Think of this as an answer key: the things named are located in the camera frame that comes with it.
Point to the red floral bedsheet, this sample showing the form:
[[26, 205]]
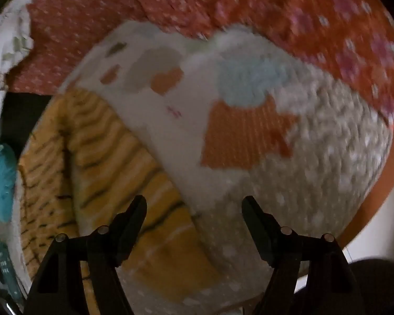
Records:
[[282, 6]]

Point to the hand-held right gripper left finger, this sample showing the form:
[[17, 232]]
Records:
[[135, 216]]

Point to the teal pillow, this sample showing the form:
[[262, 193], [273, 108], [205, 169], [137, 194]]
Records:
[[0, 177]]

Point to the person's right leg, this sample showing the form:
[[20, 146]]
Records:
[[377, 285]]

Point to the quilted patchwork heart blanket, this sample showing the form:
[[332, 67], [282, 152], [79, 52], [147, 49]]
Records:
[[315, 170]]

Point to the white floral pillow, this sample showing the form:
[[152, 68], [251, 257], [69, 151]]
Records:
[[0, 72]]

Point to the yellow striped knit sweater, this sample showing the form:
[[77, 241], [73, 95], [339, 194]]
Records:
[[118, 157]]

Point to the green remote control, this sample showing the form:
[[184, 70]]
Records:
[[3, 262]]

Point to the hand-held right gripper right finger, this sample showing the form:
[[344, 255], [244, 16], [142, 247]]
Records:
[[253, 218]]

